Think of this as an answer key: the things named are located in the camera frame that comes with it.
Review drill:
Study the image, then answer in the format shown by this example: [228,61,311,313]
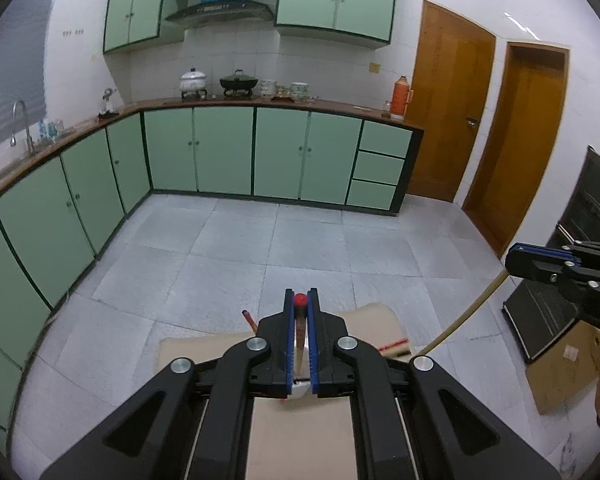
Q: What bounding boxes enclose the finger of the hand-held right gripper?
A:
[505,243,579,285]

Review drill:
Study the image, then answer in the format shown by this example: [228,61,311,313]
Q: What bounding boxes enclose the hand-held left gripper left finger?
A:
[40,288,296,480]

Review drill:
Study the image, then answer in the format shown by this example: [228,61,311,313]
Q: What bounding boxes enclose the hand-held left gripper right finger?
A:
[307,288,563,480]

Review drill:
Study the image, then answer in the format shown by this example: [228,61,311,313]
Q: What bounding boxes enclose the red-tipped floral wooden chopstick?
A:
[293,293,309,383]

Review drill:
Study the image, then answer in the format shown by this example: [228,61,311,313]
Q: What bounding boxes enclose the orange patterned wooden chopstick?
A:
[377,338,411,359]

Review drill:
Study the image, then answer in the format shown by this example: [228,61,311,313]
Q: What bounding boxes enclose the plain bamboo chopstick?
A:
[417,267,511,359]

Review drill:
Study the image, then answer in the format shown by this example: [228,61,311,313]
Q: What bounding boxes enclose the black cabinet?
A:
[502,145,600,365]

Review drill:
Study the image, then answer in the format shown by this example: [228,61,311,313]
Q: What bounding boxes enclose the cardboard box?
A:
[525,317,600,416]

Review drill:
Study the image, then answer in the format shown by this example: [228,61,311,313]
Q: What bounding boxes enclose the recessed wooden door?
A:
[462,41,571,259]

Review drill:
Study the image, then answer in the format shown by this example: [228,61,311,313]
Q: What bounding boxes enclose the closed wooden door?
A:
[404,0,497,205]

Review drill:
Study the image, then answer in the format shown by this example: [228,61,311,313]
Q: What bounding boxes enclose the red thermos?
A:
[391,75,412,121]

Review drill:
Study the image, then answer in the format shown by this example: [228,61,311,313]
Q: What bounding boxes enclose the green lower kitchen cabinets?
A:
[0,97,425,461]

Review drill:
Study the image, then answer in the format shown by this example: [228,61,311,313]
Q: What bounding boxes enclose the black wok with lid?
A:
[219,70,260,97]

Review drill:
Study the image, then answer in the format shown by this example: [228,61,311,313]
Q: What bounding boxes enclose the white lidded pot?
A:
[180,66,209,99]

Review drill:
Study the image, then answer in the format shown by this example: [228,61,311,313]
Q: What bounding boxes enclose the small figurine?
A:
[98,87,119,120]

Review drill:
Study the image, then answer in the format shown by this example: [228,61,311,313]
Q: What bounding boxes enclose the black range hood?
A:
[165,0,276,28]

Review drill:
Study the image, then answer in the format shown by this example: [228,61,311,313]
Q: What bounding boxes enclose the chrome sink faucet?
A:
[10,100,36,156]

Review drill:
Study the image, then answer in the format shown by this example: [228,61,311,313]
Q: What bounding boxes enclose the narrow green upper cabinet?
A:
[102,0,170,55]

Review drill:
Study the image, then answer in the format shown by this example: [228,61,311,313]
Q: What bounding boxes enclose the grey window blinds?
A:
[0,0,64,161]

